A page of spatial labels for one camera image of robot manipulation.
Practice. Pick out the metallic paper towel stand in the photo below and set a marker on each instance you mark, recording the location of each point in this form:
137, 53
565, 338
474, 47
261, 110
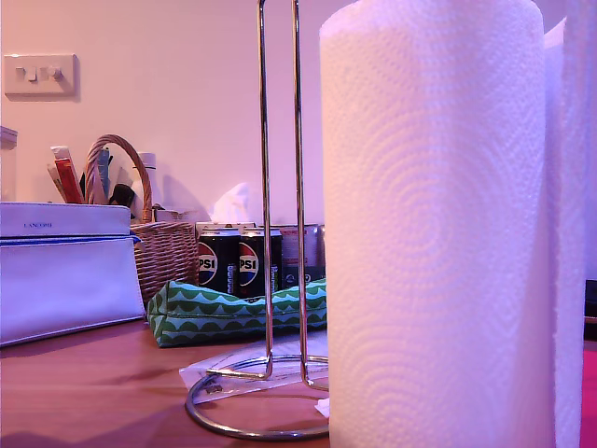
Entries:
266, 186

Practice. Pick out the white paper towel roll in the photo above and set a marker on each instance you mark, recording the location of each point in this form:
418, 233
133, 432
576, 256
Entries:
434, 233

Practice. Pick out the dark box with pin icon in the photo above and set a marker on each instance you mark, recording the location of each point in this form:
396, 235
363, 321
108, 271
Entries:
289, 275

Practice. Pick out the white crumpled tissue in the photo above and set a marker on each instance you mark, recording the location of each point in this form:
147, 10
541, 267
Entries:
238, 203

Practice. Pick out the black Pepsi can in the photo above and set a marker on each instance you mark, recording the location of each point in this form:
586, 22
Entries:
219, 261
254, 280

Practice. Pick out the pale printed carton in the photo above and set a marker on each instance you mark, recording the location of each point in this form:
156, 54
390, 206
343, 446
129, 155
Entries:
207, 225

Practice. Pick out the green wave pattern pouch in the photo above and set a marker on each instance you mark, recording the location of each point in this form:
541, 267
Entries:
210, 308

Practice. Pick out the beige cardboard box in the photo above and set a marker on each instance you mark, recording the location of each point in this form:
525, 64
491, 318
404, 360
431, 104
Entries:
175, 215

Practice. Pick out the clear plastic mailing bag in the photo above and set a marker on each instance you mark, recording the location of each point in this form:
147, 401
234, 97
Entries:
233, 364

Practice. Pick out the red and white tube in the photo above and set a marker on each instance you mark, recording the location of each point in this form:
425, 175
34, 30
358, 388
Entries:
70, 179

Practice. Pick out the white Lancome cosmetic case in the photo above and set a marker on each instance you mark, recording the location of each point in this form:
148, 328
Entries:
70, 289

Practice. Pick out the dark quilted zip case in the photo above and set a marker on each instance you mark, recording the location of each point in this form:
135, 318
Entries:
591, 298

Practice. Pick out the pink padded envelope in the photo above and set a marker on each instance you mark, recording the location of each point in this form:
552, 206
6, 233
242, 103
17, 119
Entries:
590, 396

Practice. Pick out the white wall switch plate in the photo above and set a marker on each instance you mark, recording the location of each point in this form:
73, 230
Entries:
42, 77

